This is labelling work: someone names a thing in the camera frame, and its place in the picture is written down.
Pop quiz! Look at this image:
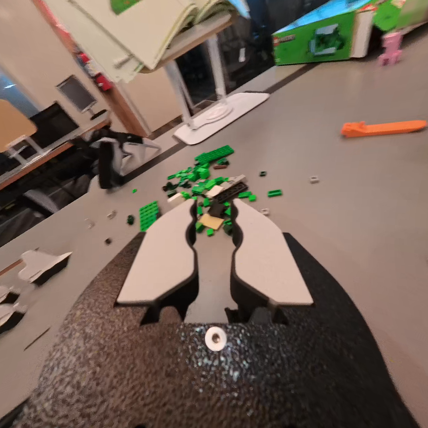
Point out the white book stand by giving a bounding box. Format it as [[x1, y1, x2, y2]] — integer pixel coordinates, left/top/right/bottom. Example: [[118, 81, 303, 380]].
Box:
[[139, 13, 271, 146]]

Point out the black computer monitor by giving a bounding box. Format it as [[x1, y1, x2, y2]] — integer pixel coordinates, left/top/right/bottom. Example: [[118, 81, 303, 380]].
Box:
[[28, 101, 80, 148]]

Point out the glass window wall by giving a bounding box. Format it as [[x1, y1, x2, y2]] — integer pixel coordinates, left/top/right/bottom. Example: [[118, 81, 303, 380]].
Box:
[[174, 0, 278, 111]]

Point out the orange brick separator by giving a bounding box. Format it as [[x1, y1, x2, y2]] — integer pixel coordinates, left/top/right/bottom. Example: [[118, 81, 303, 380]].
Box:
[[340, 120, 428, 138]]

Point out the green lego set box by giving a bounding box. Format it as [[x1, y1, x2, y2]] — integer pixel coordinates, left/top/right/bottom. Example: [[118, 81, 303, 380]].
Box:
[[272, 0, 428, 66]]

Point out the black and white backpack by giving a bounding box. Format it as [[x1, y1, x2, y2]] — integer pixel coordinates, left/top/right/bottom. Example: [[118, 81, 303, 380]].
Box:
[[72, 129, 161, 189]]

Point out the pile of lego pieces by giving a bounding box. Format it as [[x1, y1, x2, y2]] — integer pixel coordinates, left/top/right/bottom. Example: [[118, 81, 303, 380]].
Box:
[[85, 145, 320, 246]]

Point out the pink lego pig figure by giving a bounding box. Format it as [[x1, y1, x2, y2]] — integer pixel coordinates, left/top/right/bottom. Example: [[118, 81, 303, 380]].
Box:
[[378, 32, 403, 66]]

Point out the white wedge part black base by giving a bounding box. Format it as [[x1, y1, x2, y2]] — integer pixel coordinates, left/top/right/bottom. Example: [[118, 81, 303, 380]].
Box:
[[0, 302, 28, 335], [18, 248, 73, 285], [0, 284, 21, 305]]

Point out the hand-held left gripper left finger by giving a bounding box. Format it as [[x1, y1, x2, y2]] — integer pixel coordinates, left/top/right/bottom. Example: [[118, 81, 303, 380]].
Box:
[[116, 199, 199, 306]]

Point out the grey computer monitor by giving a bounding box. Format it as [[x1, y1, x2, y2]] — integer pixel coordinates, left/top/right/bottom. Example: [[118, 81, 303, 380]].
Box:
[[56, 75, 107, 120]]

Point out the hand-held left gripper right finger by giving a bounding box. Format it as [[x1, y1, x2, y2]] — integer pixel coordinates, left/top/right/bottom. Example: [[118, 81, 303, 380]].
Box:
[[230, 199, 315, 307]]

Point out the wooden desk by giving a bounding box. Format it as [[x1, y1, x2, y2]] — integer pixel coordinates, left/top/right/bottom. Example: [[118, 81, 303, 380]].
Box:
[[0, 117, 112, 191]]

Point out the tan chair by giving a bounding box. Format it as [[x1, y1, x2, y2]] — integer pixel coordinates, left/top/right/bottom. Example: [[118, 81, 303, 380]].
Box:
[[0, 99, 38, 164]]

